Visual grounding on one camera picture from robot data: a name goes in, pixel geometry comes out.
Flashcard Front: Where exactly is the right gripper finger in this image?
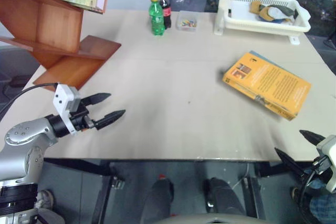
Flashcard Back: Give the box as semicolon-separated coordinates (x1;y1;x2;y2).
274;147;307;180
299;129;326;146

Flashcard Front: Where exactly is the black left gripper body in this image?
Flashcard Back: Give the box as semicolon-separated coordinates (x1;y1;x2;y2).
68;100;96;132

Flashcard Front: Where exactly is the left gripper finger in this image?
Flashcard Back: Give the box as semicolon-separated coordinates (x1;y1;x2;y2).
81;92;112;108
93;109;127;131

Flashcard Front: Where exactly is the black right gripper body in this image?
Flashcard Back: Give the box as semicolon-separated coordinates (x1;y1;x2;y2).
303;155;331;180

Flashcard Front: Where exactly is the yellow paperback book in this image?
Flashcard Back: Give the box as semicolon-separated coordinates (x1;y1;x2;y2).
222;51;312;122

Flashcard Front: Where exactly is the wooden book stand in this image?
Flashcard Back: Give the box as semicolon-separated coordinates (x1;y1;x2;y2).
0;0;122;92

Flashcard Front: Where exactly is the blue plaid trouser leg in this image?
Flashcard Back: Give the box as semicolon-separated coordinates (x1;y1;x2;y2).
309;177;336;224

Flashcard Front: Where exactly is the black chair base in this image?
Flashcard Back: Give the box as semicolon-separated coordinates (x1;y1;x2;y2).
2;75;32;96

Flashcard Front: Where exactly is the dark rounded robot leg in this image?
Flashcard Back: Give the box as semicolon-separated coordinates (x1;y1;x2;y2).
142;177;175;220
203;177;247;216

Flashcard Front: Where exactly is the grey shoe with grey trouser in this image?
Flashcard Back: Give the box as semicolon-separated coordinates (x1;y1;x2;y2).
35;189;66;224

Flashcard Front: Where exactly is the green plastic soda bottle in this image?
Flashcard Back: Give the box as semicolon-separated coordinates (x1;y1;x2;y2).
149;0;166;36

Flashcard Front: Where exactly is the cola bottle with red cap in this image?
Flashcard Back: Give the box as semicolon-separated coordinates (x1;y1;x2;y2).
158;0;172;30

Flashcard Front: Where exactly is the clear box of coloured pins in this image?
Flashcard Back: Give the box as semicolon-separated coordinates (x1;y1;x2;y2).
175;10;198;32

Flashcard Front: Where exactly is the white and blue cloth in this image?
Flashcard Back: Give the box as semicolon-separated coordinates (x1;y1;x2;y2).
258;7;297;25

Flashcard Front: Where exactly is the dark green cloth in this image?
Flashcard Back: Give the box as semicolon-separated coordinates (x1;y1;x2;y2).
267;4;300;18

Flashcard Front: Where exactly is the white plastic basket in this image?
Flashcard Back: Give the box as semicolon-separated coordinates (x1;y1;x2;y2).
213;0;312;45

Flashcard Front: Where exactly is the mustard yellow cloth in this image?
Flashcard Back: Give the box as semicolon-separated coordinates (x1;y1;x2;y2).
248;0;275;22

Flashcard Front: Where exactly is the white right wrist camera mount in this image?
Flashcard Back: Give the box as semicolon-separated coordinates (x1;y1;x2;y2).
316;134;336;193

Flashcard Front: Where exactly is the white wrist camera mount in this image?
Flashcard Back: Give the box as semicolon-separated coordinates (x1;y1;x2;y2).
52;83;81;136
316;134;336;193

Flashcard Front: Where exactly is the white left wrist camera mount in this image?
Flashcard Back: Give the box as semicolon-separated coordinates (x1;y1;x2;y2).
52;83;81;136

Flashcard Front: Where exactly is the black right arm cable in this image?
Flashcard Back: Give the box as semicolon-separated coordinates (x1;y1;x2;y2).
298;165;320;224

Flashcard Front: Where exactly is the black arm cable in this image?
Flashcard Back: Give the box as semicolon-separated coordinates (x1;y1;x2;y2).
298;165;320;224
0;82;59;120

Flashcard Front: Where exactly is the white floor cable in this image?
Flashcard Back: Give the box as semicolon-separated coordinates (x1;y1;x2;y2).
232;163;250;189

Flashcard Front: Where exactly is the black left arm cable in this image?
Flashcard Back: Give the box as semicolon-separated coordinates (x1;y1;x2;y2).
0;82;59;120

